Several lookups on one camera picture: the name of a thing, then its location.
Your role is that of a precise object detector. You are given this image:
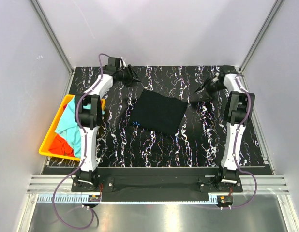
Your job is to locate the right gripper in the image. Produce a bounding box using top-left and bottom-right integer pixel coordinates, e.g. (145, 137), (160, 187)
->
(193, 76), (226, 102)

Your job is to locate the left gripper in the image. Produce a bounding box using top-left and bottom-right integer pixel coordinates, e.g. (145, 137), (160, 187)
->
(116, 64), (142, 87)

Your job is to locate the black t shirt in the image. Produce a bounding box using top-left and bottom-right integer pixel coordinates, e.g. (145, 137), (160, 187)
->
(129, 89), (188, 136)

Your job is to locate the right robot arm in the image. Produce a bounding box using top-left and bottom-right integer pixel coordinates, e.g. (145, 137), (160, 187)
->
(189, 65), (255, 192)

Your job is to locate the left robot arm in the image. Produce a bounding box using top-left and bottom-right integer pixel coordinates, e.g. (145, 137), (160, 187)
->
(73, 57), (140, 191)

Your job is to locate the black marble pattern mat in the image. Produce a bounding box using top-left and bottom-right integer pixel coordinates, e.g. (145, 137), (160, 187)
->
(44, 65), (268, 168)

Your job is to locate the teal t shirt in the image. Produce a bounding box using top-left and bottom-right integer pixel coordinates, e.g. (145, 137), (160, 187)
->
(54, 98), (105, 158)

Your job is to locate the orange t shirt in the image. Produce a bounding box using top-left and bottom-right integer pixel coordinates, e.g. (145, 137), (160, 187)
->
(48, 134), (74, 157)

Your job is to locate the yellow plastic bin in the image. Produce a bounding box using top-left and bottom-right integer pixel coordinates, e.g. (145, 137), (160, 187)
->
(39, 94), (99, 166)

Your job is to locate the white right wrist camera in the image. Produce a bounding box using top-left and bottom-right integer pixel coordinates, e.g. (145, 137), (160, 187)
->
(211, 72), (220, 83)

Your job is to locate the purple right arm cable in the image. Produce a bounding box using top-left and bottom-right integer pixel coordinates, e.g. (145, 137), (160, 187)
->
(195, 73), (258, 210)

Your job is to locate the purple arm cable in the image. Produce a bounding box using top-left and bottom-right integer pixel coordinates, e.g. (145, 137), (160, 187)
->
(51, 53), (110, 230)
(195, 73), (258, 210)

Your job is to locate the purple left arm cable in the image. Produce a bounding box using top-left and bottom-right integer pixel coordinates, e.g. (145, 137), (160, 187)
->
(51, 53), (110, 230)

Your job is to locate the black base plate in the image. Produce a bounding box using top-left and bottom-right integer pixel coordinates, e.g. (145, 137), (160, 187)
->
(42, 166), (272, 201)

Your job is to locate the aluminium frame rail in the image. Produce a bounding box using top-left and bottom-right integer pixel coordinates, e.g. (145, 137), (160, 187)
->
(28, 0), (75, 73)

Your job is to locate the white cable duct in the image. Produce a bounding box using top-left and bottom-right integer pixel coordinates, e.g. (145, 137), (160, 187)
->
(37, 193), (234, 205)

